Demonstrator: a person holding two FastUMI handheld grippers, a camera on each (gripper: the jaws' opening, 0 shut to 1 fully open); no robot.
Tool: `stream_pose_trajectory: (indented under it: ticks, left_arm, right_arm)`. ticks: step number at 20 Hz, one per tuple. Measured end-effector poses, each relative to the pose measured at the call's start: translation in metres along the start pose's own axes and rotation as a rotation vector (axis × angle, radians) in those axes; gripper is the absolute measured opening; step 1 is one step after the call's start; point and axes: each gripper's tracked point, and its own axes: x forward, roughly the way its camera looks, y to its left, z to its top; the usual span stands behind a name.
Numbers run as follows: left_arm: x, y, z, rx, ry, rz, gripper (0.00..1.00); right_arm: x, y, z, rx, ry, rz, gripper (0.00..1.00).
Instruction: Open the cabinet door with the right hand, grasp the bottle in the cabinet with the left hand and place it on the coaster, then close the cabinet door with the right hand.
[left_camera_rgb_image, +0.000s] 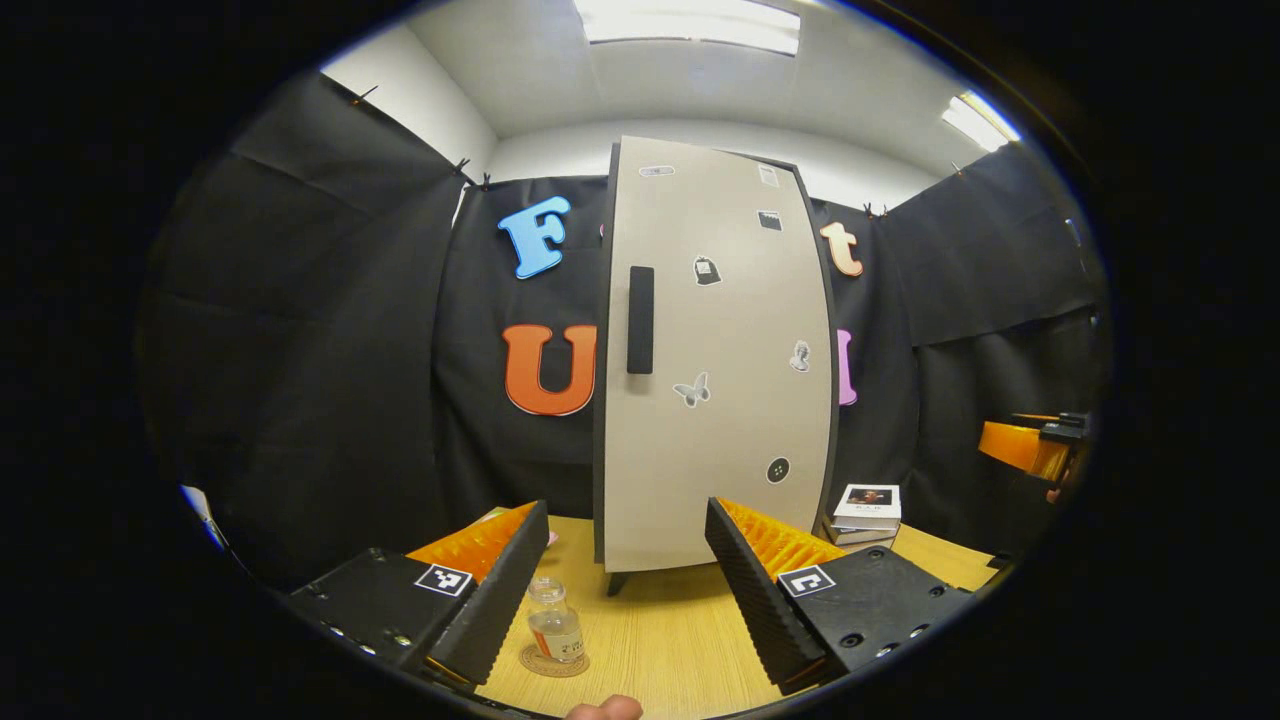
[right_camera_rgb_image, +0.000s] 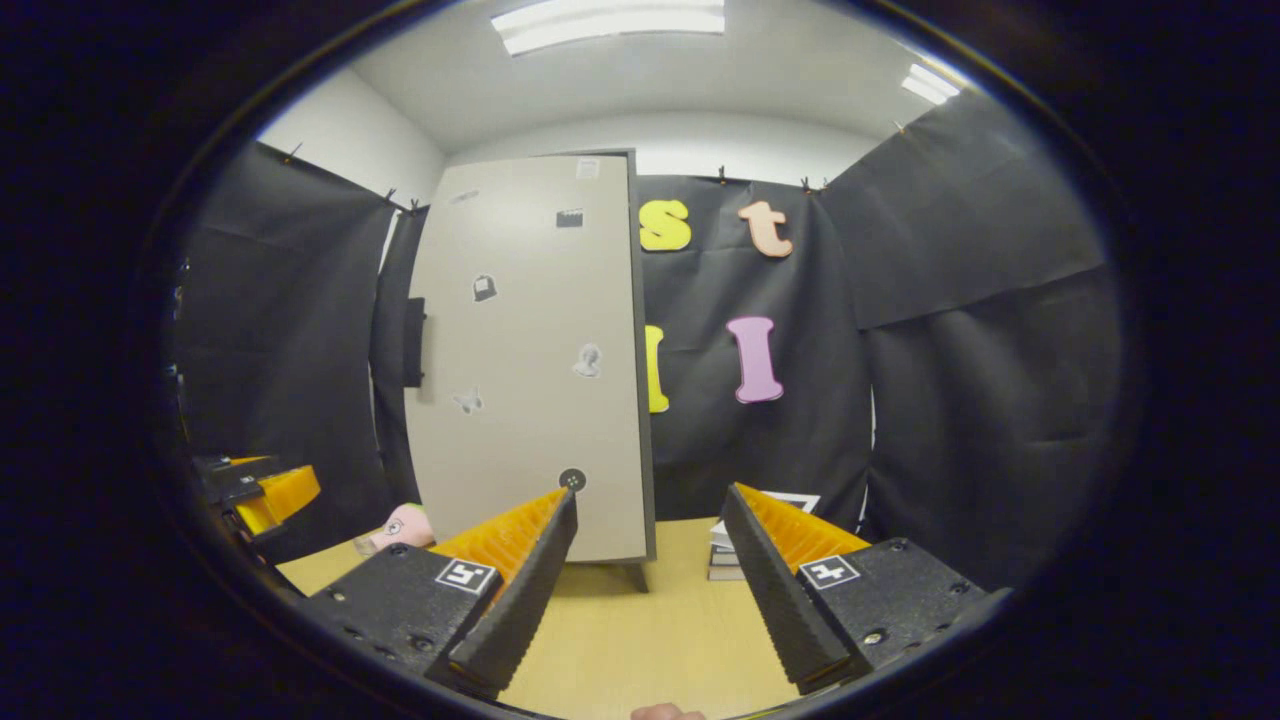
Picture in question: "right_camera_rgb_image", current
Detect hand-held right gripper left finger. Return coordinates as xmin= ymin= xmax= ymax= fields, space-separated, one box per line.
xmin=300 ymin=487 xmax=579 ymax=698

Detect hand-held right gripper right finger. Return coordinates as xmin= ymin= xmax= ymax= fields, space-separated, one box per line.
xmin=720 ymin=482 xmax=991 ymax=694

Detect light grey cabinet door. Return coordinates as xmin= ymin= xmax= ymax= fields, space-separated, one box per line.
xmin=403 ymin=150 xmax=656 ymax=564

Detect black cabinet door handle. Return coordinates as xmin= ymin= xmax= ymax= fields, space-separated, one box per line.
xmin=403 ymin=297 xmax=427 ymax=389

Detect white picture cover book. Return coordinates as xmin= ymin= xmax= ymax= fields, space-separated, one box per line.
xmin=710 ymin=492 xmax=821 ymax=551

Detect pink plush toy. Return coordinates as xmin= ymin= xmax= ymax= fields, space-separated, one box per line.
xmin=353 ymin=503 xmax=436 ymax=556

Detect black backdrop cloth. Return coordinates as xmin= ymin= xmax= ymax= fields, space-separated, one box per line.
xmin=172 ymin=90 xmax=1126 ymax=591

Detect small ceiling light panel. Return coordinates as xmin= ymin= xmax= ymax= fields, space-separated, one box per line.
xmin=900 ymin=63 xmax=961 ymax=106

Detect long ceiling light panel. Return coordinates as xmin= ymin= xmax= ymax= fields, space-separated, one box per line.
xmin=492 ymin=0 xmax=726 ymax=56

